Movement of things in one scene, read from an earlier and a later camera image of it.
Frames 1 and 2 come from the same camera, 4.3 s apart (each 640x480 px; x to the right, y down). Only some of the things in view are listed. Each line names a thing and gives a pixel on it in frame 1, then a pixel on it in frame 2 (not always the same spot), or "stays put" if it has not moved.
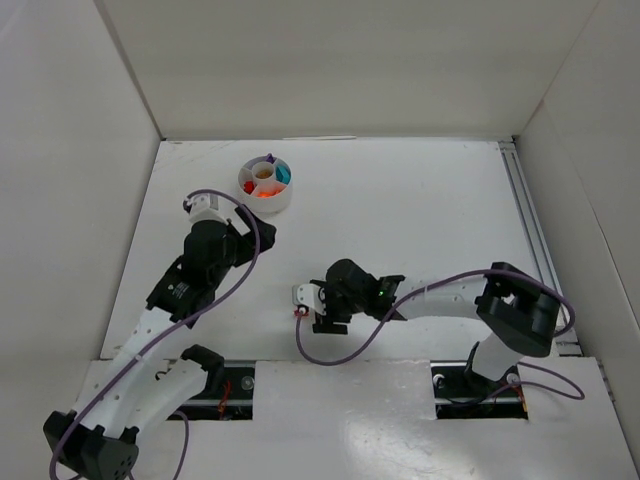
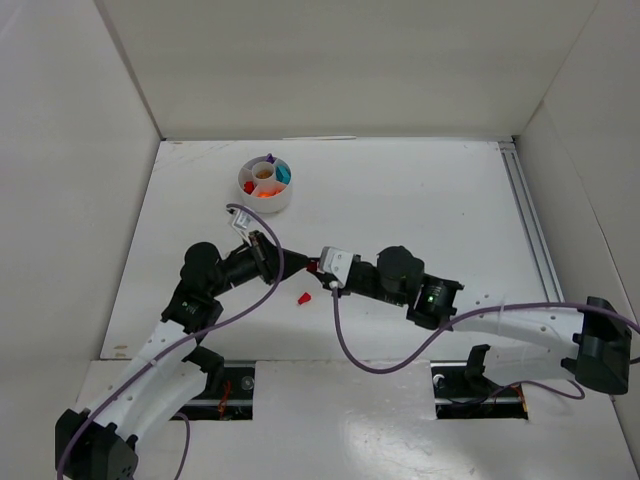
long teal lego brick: (282, 174) stays put
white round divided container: (265, 183) stays put
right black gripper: (329, 310) → (329, 279)
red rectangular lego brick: (249, 187) stays put
